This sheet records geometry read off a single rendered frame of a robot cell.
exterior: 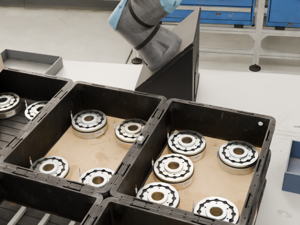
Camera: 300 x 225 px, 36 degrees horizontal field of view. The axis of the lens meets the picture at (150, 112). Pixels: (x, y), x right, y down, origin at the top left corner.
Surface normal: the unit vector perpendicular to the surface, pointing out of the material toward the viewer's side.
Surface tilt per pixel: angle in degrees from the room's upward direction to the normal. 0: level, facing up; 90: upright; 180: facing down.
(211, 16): 90
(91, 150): 0
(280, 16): 90
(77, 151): 0
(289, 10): 90
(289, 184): 90
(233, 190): 0
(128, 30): 98
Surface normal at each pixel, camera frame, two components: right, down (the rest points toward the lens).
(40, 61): -0.33, 0.57
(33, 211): -0.04, -0.81
